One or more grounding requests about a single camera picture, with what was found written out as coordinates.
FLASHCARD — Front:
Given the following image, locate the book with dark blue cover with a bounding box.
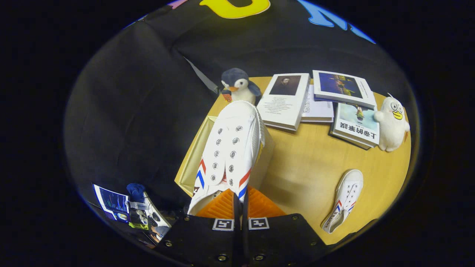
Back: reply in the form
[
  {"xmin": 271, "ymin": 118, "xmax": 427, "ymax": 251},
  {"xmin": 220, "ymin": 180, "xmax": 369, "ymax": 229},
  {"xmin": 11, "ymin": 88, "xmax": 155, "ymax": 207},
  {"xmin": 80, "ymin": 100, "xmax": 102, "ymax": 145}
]
[{"xmin": 313, "ymin": 70, "xmax": 376, "ymax": 109}]

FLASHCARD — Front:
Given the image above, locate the blue cloth object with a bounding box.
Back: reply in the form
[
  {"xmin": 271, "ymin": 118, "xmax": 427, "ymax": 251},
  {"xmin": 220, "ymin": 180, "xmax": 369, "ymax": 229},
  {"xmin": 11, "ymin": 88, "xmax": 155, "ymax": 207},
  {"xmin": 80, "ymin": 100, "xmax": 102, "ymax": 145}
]
[{"xmin": 126, "ymin": 183, "xmax": 146, "ymax": 204}]

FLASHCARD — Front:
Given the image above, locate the plain white book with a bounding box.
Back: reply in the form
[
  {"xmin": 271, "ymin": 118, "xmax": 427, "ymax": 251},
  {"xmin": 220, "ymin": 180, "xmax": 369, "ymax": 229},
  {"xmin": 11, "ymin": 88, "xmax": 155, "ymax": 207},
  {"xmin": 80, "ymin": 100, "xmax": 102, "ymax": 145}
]
[{"xmin": 301, "ymin": 85, "xmax": 334, "ymax": 123}]

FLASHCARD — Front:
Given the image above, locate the book with light blue cover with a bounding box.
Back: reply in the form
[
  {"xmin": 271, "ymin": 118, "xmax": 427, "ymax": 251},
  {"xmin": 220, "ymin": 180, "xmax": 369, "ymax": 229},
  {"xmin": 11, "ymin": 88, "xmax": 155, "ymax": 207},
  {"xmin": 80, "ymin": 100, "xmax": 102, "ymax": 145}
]
[{"xmin": 329, "ymin": 103, "xmax": 380, "ymax": 150}]

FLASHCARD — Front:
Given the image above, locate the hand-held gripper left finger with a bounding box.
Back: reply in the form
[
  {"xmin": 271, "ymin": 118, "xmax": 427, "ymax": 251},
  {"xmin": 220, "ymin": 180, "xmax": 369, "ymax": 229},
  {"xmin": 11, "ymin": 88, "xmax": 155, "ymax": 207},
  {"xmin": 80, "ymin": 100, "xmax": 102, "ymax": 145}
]
[{"xmin": 154, "ymin": 188, "xmax": 242, "ymax": 267}]

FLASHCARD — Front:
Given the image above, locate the beige fabric storage box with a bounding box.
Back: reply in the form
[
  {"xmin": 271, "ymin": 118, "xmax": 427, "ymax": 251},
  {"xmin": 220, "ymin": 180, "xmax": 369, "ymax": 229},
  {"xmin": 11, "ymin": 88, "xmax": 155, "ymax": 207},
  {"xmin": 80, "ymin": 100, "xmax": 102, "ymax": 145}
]
[{"xmin": 174, "ymin": 116, "xmax": 275, "ymax": 197}]

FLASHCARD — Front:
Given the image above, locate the white duck plush toy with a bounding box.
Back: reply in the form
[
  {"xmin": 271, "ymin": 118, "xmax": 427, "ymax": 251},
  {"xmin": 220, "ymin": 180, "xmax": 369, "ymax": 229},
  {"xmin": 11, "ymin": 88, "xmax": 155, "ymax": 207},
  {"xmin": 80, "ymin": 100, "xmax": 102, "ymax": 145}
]
[{"xmin": 374, "ymin": 95, "xmax": 410, "ymax": 152}]

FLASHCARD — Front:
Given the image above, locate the white and black equipment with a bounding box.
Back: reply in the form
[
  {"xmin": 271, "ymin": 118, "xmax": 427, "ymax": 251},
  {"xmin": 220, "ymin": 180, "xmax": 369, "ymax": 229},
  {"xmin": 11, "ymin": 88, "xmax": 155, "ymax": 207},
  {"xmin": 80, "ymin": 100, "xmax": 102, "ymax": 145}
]
[{"xmin": 128, "ymin": 193, "xmax": 172, "ymax": 241}]

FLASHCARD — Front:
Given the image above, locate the computer screen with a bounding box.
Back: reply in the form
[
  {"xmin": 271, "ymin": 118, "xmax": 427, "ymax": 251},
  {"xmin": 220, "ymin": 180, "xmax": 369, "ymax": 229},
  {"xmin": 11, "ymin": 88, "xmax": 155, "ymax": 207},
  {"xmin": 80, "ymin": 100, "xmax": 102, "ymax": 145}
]
[{"xmin": 92, "ymin": 184, "xmax": 130, "ymax": 222}]

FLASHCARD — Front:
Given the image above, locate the white canvas shoe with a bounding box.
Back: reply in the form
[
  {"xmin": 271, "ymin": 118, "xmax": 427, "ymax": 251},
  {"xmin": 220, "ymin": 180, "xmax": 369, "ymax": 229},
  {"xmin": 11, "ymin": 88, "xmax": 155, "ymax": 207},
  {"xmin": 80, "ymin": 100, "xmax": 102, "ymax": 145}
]
[
  {"xmin": 187, "ymin": 101, "xmax": 267, "ymax": 216},
  {"xmin": 321, "ymin": 169, "xmax": 364, "ymax": 234}
]

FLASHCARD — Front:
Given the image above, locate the white book with portrait cover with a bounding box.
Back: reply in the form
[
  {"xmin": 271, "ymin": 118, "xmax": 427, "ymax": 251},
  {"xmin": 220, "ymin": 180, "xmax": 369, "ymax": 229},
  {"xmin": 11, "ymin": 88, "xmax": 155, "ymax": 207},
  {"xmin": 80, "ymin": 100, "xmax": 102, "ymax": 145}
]
[{"xmin": 257, "ymin": 73, "xmax": 310, "ymax": 131}]

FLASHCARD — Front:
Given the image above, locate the blue penguin plush toy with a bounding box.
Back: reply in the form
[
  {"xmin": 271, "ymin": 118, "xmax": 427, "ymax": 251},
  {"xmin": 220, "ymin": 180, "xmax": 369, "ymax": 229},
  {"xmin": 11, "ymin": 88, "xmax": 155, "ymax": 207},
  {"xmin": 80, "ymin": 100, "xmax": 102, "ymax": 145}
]
[{"xmin": 221, "ymin": 68, "xmax": 261, "ymax": 105}]

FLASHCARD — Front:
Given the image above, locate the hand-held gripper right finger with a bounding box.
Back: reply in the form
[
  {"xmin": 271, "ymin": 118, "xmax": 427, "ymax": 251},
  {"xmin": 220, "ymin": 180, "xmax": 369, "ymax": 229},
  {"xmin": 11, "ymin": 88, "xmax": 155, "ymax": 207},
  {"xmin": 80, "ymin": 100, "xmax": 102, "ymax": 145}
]
[{"xmin": 241, "ymin": 185, "xmax": 329, "ymax": 267}]

